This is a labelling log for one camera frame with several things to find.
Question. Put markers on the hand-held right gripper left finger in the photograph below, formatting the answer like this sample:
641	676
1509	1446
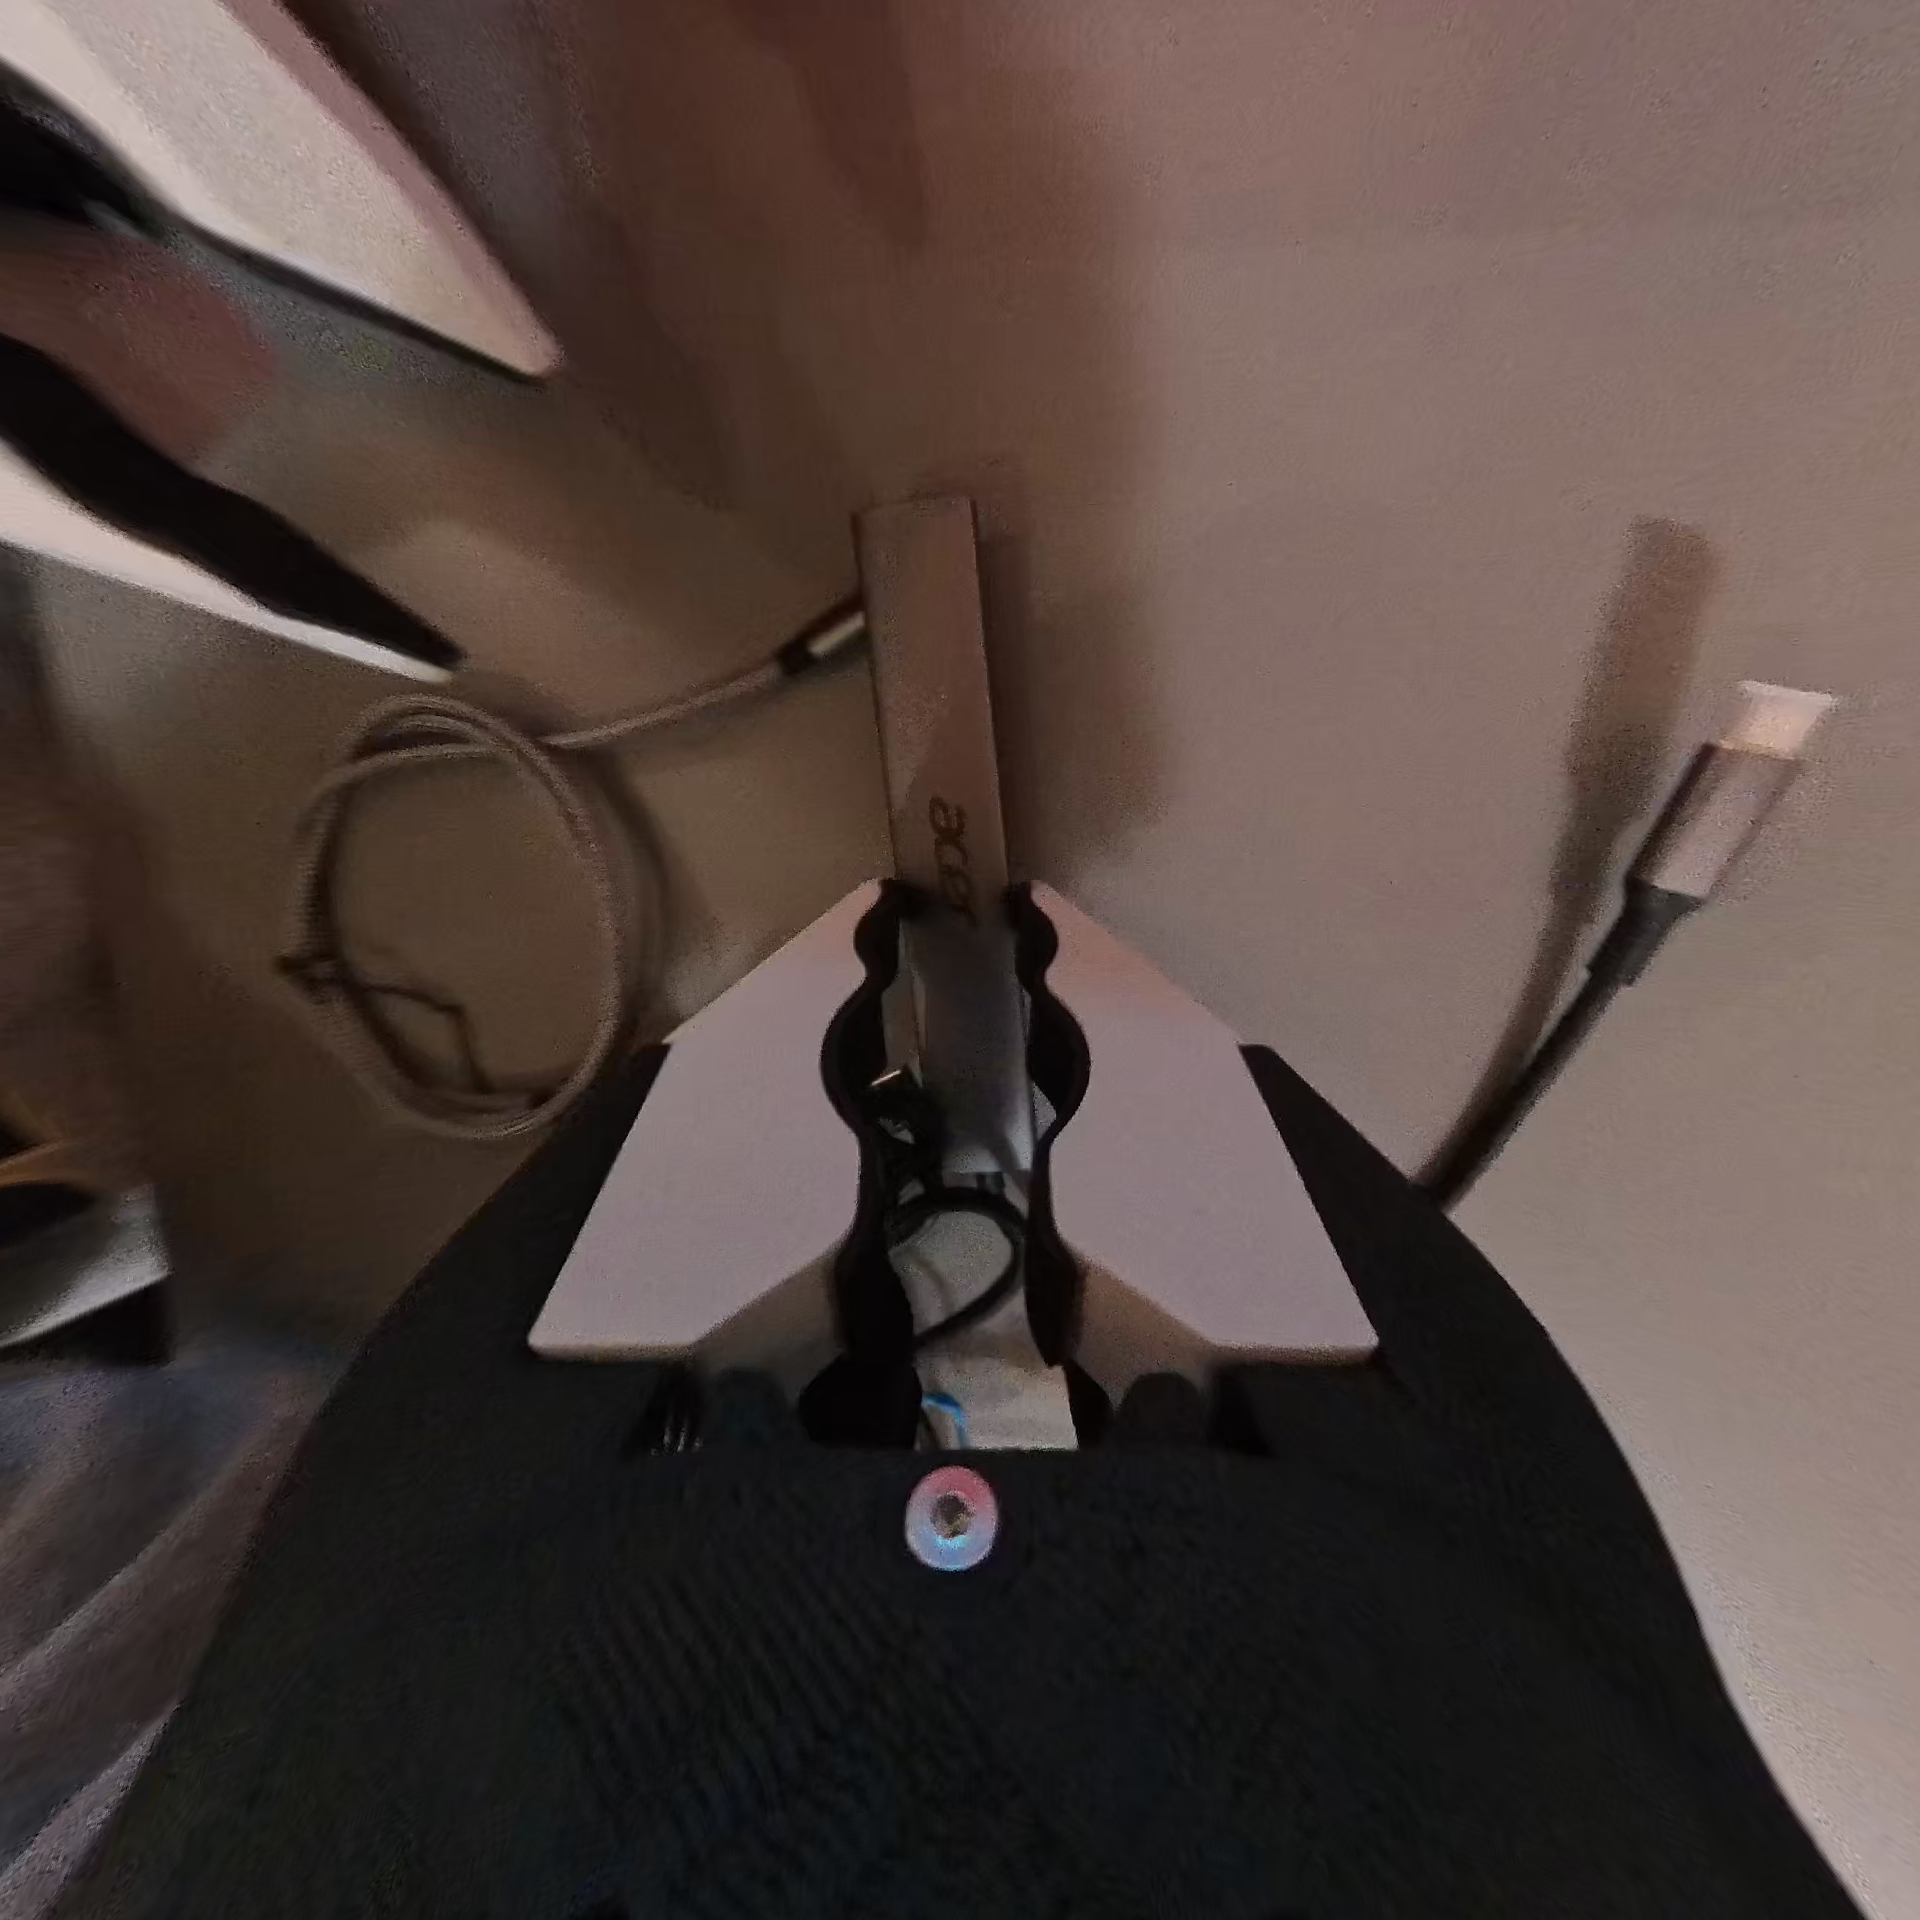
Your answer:
704	1185

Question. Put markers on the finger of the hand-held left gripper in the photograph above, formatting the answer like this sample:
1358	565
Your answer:
37	510
299	148

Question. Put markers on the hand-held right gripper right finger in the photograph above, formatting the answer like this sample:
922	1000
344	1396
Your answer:
1201	1185

